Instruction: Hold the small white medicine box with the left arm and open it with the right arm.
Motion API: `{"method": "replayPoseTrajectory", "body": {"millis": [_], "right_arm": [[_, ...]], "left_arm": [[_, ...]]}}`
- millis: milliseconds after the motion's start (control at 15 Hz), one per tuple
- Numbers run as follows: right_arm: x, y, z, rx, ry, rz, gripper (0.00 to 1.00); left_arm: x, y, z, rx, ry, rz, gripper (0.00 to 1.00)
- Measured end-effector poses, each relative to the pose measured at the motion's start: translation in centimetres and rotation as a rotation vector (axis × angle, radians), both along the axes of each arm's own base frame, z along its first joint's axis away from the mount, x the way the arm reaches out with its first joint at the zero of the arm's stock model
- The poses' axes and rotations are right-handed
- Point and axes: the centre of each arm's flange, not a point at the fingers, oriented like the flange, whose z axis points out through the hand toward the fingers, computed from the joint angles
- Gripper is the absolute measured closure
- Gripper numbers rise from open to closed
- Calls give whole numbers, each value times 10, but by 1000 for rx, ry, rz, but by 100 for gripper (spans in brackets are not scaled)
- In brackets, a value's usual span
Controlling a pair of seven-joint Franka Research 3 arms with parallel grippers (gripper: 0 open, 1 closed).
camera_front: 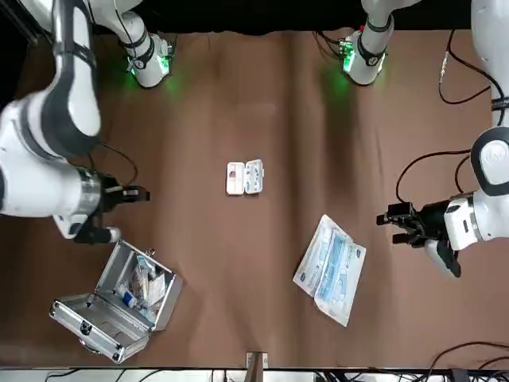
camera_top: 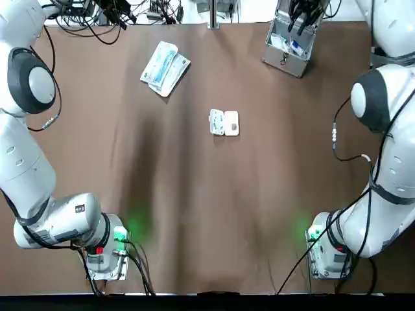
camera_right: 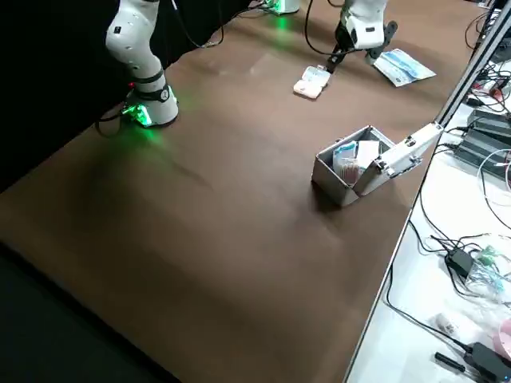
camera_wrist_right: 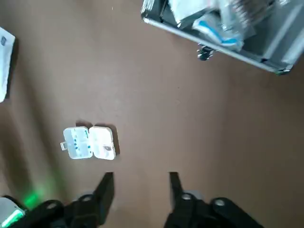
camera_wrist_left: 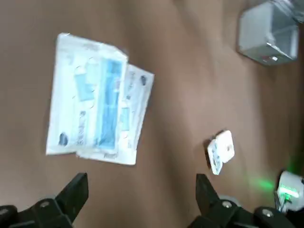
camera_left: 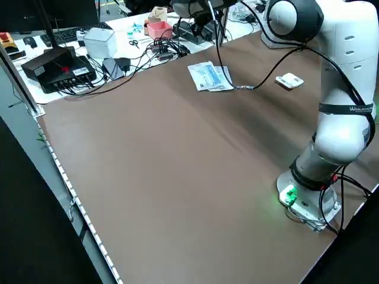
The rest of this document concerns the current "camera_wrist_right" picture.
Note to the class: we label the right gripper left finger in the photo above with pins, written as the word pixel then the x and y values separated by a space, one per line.
pixel 83 211

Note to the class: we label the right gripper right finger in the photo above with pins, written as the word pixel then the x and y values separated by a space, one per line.
pixel 202 213

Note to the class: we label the small white medicine box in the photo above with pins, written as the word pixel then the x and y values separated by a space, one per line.
pixel 102 142

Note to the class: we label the white blue medicine packet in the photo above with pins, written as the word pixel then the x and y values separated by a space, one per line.
pixel 213 29

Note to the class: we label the blue white mask packet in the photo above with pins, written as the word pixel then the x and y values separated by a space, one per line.
pixel 6 66

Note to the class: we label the silver aluminium case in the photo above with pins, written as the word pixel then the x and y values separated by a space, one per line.
pixel 285 28

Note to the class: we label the white folded paper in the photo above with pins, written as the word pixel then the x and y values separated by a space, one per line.
pixel 190 9

